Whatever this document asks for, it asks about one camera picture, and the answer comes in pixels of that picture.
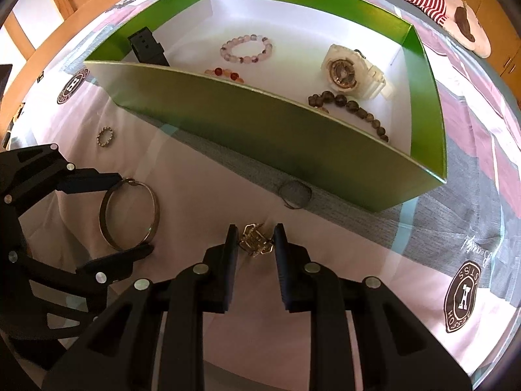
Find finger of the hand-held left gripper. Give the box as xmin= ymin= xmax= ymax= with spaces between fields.
xmin=0 ymin=144 xmax=123 ymax=216
xmin=10 ymin=245 xmax=154 ymax=294

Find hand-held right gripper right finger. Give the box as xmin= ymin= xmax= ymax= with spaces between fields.
xmin=274 ymin=224 xmax=473 ymax=391

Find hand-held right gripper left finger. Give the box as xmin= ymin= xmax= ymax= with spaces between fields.
xmin=41 ymin=224 xmax=239 ymax=391

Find silver bangle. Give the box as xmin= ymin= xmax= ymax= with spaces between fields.
xmin=99 ymin=177 xmax=161 ymax=252

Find gold earrings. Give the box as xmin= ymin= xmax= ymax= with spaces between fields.
xmin=239 ymin=223 xmax=274 ymax=258

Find green cardboard box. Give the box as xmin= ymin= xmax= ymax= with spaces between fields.
xmin=83 ymin=0 xmax=448 ymax=213

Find black wrist watch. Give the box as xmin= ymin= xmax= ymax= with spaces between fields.
xmin=127 ymin=25 xmax=171 ymax=67

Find red bead bracelet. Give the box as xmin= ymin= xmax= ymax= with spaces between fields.
xmin=204 ymin=66 xmax=245 ymax=83

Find dark brown bead bracelet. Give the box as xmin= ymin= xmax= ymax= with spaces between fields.
xmin=307 ymin=91 xmax=390 ymax=144

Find pink bead bracelet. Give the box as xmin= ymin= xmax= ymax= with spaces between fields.
xmin=220 ymin=34 xmax=274 ymax=65

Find white wrist watch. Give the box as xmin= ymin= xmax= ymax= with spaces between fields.
xmin=323 ymin=44 xmax=387 ymax=100

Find patterned bed sheet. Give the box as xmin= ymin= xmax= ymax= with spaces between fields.
xmin=8 ymin=0 xmax=521 ymax=379

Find striped plush toy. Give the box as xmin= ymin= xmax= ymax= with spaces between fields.
xmin=321 ymin=0 xmax=494 ymax=58

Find small beaded silver ring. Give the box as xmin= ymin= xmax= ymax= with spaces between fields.
xmin=96 ymin=126 xmax=116 ymax=147

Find dark thin ring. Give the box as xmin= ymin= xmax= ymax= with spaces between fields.
xmin=278 ymin=179 xmax=313 ymax=210

